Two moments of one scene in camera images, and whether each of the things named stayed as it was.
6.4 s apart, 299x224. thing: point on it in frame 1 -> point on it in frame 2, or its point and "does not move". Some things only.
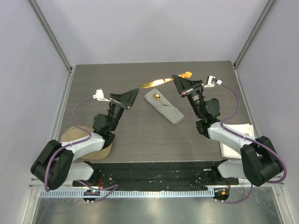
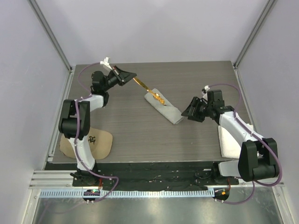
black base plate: [190, 176] does not move
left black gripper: [125, 100] -> [122, 77]
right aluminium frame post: [269, 7] does not move
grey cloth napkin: [174, 115] does not move
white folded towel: [246, 129] does not move
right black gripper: [187, 87] -> [195, 102]
